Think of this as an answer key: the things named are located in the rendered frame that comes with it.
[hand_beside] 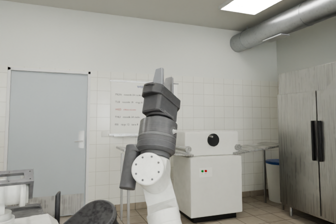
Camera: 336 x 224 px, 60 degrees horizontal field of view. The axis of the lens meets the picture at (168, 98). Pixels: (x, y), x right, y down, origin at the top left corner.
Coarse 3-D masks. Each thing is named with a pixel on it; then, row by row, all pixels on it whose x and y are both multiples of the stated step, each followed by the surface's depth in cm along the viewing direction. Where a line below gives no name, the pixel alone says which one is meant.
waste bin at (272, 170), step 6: (270, 162) 488; (276, 162) 481; (270, 168) 489; (276, 168) 480; (270, 174) 489; (276, 174) 480; (270, 180) 490; (276, 180) 480; (270, 186) 491; (276, 186) 481; (270, 192) 491; (276, 192) 481; (270, 198) 492; (276, 198) 481
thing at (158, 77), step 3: (156, 69) 73; (159, 69) 72; (162, 69) 72; (156, 72) 72; (159, 72) 72; (162, 72) 72; (156, 75) 72; (159, 75) 71; (162, 75) 71; (153, 78) 72; (156, 78) 71; (159, 78) 71; (162, 78) 71; (153, 81) 71; (156, 81) 71; (159, 81) 70; (162, 81) 70
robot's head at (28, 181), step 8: (0, 176) 60; (24, 176) 60; (32, 176) 61; (0, 184) 57; (8, 184) 58; (16, 184) 59; (24, 184) 61; (32, 184) 60; (24, 192) 60; (32, 192) 62; (24, 200) 60
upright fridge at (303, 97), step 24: (288, 72) 417; (312, 72) 378; (288, 96) 410; (312, 96) 371; (288, 120) 408; (312, 120) 367; (288, 144) 407; (312, 144) 364; (288, 168) 406; (312, 168) 368; (288, 192) 405; (312, 192) 367
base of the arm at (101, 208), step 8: (96, 200) 72; (104, 200) 72; (80, 208) 71; (88, 208) 70; (96, 208) 70; (104, 208) 70; (112, 208) 70; (72, 216) 69; (80, 216) 68; (88, 216) 68; (96, 216) 68; (104, 216) 68; (112, 216) 68
